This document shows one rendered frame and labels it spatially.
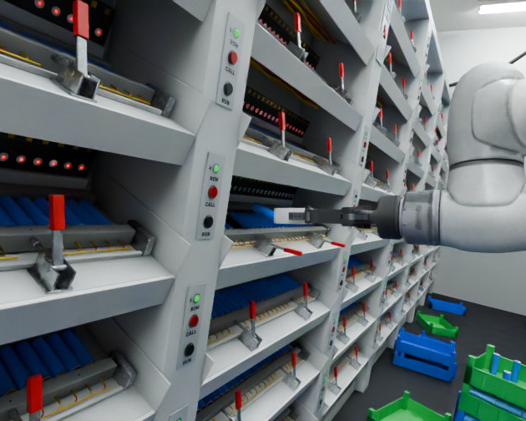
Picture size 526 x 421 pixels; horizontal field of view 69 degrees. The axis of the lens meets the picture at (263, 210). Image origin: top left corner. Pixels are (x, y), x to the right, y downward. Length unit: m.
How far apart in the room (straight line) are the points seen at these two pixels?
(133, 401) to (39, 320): 0.22
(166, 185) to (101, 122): 0.15
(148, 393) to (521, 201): 0.58
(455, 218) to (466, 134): 0.13
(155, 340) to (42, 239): 0.21
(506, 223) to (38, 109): 0.58
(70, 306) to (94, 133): 0.18
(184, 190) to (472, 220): 0.41
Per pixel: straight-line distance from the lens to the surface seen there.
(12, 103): 0.38
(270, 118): 1.00
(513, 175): 0.65
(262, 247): 0.76
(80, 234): 0.50
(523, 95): 0.65
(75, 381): 0.57
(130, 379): 0.60
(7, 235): 0.46
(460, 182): 0.65
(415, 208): 0.64
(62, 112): 0.40
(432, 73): 2.66
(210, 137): 0.54
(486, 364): 1.50
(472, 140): 0.65
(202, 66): 0.54
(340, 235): 1.15
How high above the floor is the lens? 0.87
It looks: 3 degrees down
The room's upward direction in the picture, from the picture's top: 9 degrees clockwise
